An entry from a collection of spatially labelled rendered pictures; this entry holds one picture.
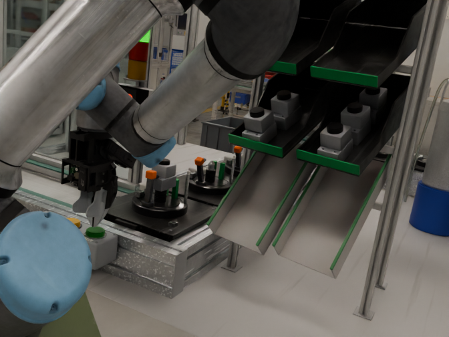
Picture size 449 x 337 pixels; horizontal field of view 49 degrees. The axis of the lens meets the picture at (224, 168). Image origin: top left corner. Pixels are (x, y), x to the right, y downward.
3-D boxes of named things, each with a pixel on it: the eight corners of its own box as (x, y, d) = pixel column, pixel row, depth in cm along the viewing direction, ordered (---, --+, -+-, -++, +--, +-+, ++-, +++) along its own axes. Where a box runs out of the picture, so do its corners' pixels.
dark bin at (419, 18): (377, 89, 87) (378, 49, 82) (310, 78, 94) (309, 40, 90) (432, 32, 104) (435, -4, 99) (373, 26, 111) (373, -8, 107)
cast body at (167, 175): (161, 192, 119) (164, 164, 117) (146, 187, 121) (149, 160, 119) (180, 184, 126) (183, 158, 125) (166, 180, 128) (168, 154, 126)
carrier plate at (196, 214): (172, 244, 109) (173, 235, 109) (88, 214, 119) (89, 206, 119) (222, 216, 130) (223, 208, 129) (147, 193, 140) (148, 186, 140)
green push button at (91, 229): (95, 243, 104) (96, 235, 103) (81, 238, 105) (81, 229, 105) (108, 238, 107) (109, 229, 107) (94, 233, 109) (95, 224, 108)
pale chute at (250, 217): (264, 255, 100) (257, 245, 97) (213, 234, 108) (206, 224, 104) (325, 150, 111) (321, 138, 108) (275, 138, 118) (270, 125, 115)
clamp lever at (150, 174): (148, 203, 117) (152, 172, 116) (141, 201, 118) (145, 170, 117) (157, 200, 121) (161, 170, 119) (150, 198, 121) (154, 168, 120)
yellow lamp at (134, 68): (137, 80, 132) (139, 61, 130) (123, 77, 134) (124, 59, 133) (149, 79, 136) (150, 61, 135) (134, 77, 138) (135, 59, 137)
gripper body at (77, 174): (59, 186, 99) (62, 127, 96) (89, 178, 106) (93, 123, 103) (89, 196, 96) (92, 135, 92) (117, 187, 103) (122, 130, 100)
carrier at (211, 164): (225, 214, 131) (231, 169, 128) (150, 192, 141) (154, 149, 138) (260, 194, 152) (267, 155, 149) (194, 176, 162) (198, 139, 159)
